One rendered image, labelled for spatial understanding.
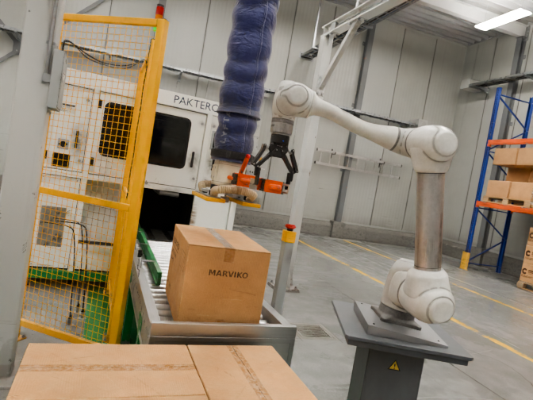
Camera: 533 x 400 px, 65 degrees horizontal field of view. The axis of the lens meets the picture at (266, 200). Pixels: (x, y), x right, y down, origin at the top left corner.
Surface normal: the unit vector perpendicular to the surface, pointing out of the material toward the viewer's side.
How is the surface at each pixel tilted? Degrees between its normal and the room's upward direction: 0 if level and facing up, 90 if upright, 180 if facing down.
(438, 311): 98
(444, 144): 85
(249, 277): 90
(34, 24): 90
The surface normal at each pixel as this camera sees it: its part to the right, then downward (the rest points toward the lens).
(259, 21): 0.44, 0.33
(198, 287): 0.31, 0.10
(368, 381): -0.04, 0.04
